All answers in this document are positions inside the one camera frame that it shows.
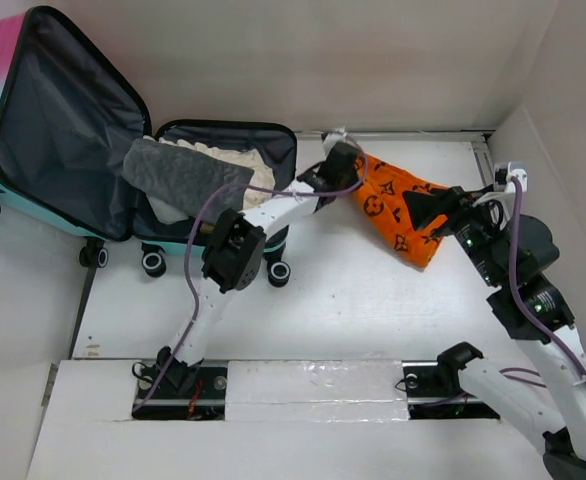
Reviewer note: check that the aluminium frame rail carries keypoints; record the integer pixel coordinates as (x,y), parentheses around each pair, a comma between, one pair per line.
(454,158)

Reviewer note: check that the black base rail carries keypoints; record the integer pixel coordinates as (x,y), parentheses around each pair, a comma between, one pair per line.
(205,401)

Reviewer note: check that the pink and teal suitcase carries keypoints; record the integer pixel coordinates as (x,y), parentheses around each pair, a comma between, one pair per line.
(67,119)

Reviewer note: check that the white plastic bag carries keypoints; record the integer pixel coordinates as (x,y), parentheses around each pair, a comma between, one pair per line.
(167,213)

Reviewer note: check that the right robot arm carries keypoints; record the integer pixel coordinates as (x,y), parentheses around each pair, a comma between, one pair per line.
(511,259)

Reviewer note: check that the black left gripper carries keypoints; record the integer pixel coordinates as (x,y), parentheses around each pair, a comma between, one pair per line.
(352,176)

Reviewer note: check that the orange patterned towel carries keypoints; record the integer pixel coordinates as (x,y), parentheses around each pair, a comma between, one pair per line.
(380,200)

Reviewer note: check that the grey and cream fleece garment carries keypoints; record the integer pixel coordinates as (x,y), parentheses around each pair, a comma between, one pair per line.
(186,174)

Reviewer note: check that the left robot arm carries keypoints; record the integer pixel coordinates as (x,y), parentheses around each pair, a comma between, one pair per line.
(234,252)

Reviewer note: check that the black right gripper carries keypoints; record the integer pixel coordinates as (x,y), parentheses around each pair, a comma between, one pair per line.
(425,206)

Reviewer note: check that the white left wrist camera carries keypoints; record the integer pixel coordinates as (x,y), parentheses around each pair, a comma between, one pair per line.
(339,136)

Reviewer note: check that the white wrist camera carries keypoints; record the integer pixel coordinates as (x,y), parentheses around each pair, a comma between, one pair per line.
(339,136)
(505,173)

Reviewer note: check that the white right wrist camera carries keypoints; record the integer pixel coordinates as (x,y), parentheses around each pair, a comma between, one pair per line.
(505,173)

